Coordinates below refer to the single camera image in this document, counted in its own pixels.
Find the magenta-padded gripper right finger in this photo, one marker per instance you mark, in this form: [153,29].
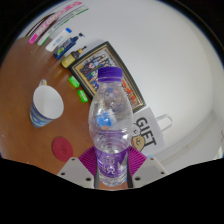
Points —
[148,170]

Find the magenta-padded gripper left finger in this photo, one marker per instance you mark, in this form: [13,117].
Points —
[75,170]

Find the clear purple-capped water bottle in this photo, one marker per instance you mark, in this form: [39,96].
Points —
[111,133]

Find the flat round red coaster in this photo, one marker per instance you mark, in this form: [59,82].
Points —
[62,149]

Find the white paper gift bag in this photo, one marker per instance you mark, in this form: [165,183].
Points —
[148,131]

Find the blue printed paper cup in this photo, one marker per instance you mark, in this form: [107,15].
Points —
[46,105]

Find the framed group photo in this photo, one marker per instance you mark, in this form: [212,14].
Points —
[90,65]

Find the dark blue pump bottle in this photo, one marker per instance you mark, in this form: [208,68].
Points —
[66,46]

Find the white tube with blue cap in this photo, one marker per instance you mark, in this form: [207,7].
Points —
[57,40]

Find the green and white toothpaste box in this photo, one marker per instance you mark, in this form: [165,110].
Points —
[60,26]

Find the pink toothpaste box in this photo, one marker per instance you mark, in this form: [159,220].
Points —
[53,20]

